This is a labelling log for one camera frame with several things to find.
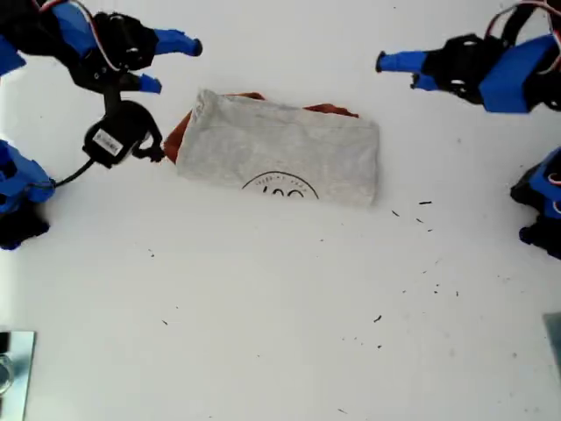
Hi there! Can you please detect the camera black stalk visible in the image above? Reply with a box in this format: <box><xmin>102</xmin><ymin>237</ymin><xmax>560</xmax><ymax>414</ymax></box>
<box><xmin>499</xmin><ymin>3</ymin><xmax>550</xmax><ymax>46</ymax></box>
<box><xmin>103</xmin><ymin>82</ymin><xmax>129</xmax><ymax>116</ymax></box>

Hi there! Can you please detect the camera black cable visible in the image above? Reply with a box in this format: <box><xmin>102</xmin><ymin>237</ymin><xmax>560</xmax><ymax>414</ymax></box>
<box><xmin>51</xmin><ymin>158</ymin><xmax>96</xmax><ymax>189</ymax></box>

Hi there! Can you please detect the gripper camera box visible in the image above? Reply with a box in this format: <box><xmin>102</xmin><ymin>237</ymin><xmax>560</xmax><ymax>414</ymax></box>
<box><xmin>82</xmin><ymin>99</ymin><xmax>166</xmax><ymax>170</ymax></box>

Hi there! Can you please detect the arm red white wire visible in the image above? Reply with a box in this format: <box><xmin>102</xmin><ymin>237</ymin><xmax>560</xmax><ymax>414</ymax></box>
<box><xmin>37</xmin><ymin>0</ymin><xmax>129</xmax><ymax>72</ymax></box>

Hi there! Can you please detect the grey t-shirt with rust sleeves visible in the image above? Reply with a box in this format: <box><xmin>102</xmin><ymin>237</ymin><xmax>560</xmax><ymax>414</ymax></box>
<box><xmin>161</xmin><ymin>89</ymin><xmax>381</xmax><ymax>209</ymax></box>

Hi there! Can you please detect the shiny steel plate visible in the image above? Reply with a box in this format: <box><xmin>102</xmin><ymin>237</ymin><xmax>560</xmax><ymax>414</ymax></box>
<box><xmin>0</xmin><ymin>330</ymin><xmax>37</xmax><ymax>421</ymax></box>

